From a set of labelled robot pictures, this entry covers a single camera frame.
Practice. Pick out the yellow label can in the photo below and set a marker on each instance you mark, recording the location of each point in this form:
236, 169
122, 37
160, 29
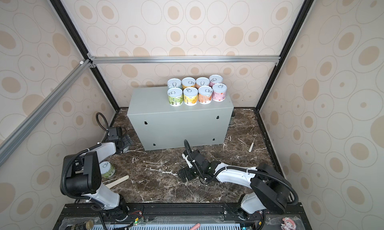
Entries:
188, 82

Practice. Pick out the brown orange label can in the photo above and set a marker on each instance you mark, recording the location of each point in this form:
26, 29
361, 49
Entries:
205, 94

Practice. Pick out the pink toy figure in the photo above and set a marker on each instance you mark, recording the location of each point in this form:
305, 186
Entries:
288, 224

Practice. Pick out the white handle fork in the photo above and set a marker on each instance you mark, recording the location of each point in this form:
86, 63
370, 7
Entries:
252, 144

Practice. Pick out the grey metal cabinet box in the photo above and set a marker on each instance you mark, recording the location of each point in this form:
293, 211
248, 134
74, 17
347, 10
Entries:
162, 126

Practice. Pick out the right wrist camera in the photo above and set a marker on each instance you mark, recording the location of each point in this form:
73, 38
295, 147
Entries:
185, 157

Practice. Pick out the pink pen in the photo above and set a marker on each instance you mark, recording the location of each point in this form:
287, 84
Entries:
195, 227

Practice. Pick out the teal can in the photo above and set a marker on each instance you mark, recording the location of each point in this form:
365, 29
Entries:
174, 82

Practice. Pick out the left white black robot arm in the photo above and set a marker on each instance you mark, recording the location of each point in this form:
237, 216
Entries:
82, 178

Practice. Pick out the orange pink label can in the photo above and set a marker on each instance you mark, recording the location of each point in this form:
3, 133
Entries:
202, 81

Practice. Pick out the horizontal aluminium rail back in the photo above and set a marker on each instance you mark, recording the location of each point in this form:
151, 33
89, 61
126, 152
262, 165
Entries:
184, 59

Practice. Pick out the diagonal aluminium rail left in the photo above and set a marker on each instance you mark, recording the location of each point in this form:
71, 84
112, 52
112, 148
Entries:
25, 128

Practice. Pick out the glass jar black lid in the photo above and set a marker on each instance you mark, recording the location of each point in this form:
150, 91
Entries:
232, 118

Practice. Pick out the brass cylinder on base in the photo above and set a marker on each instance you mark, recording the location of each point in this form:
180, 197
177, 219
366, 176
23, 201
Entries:
87, 225

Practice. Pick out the wooden spatula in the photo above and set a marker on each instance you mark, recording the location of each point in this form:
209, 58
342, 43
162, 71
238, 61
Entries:
117, 182

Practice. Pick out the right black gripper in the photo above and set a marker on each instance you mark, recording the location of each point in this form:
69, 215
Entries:
186, 171

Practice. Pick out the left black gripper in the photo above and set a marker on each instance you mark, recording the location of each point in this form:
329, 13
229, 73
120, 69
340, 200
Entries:
126, 140

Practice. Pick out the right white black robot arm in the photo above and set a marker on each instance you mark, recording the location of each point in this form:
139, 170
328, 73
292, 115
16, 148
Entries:
270, 190

